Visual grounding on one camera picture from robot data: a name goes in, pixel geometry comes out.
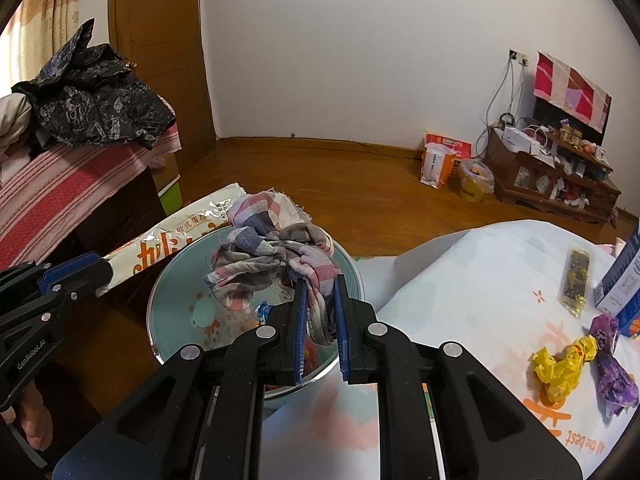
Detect orange cardboard box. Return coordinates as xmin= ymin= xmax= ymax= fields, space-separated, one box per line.
xmin=425 ymin=131 xmax=474 ymax=161

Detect teal basin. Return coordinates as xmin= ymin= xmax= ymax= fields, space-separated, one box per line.
xmin=146 ymin=232 xmax=364 ymax=401

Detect white boxes on stand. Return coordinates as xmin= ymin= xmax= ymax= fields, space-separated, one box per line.
xmin=502 ymin=126 xmax=549 ymax=156

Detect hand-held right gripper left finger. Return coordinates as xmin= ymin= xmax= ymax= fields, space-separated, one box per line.
xmin=52 ymin=280 xmax=309 ymax=480

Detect yellow wrapper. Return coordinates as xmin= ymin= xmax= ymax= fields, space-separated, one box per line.
xmin=531 ymin=334 xmax=598 ymax=409

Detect wooden door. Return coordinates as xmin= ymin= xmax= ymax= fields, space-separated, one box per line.
xmin=107 ymin=0 xmax=222 ymax=182

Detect white orange paper bag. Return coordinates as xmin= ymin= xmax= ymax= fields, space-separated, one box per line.
xmin=419 ymin=142 xmax=457 ymax=189

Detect pink striped cloth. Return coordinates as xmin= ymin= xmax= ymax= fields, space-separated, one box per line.
xmin=0 ymin=125 xmax=182 ymax=271

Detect green box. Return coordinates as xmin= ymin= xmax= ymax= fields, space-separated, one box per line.
xmin=159 ymin=180 xmax=182 ymax=216

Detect clutter of small items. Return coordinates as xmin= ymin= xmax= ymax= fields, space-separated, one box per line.
xmin=547 ymin=120 xmax=614 ymax=172

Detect yellow container in plastic bag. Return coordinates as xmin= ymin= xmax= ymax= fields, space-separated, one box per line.
xmin=457 ymin=158 xmax=495 ymax=205

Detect checked cloth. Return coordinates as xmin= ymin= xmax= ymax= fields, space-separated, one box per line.
xmin=202 ymin=189 xmax=343 ymax=348

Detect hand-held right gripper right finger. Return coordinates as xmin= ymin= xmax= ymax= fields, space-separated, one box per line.
xmin=333 ymin=274 xmax=583 ymax=480

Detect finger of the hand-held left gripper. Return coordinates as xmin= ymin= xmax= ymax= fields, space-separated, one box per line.
xmin=0 ymin=253 xmax=114 ymax=307

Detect black patterned clothing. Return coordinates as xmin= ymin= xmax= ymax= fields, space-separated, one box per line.
xmin=11 ymin=17 xmax=177 ymax=151

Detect white orange snack bag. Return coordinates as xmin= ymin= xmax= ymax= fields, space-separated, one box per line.
xmin=95 ymin=182 xmax=248 ymax=298

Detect dark seaweed packet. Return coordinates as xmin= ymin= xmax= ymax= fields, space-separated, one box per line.
xmin=557 ymin=247 xmax=592 ymax=320

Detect beige curtain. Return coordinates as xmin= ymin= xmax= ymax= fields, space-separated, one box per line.
xmin=0 ymin=0 xmax=87 ymax=87

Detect purple wrapper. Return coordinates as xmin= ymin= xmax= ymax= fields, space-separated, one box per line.
xmin=588 ymin=312 xmax=640 ymax=418

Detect hanging cables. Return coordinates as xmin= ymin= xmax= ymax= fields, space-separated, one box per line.
xmin=477 ymin=60 xmax=524 ymax=159

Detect wooden television stand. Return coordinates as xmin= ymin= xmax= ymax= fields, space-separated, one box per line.
xmin=484 ymin=127 xmax=622 ymax=226

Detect blue white milk carton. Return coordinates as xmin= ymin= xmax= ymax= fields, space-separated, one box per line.
xmin=617 ymin=305 xmax=640 ymax=339

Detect person's left hand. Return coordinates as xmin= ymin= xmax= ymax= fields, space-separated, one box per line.
xmin=0 ymin=382 xmax=54 ymax=452

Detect black television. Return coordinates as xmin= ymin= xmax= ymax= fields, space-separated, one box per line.
xmin=532 ymin=95 xmax=608 ymax=149

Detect pink patchwork television cover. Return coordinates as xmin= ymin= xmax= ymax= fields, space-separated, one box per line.
xmin=533 ymin=50 xmax=612 ymax=133

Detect tall white milk carton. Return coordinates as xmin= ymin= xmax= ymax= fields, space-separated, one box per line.
xmin=593 ymin=220 xmax=640 ymax=319

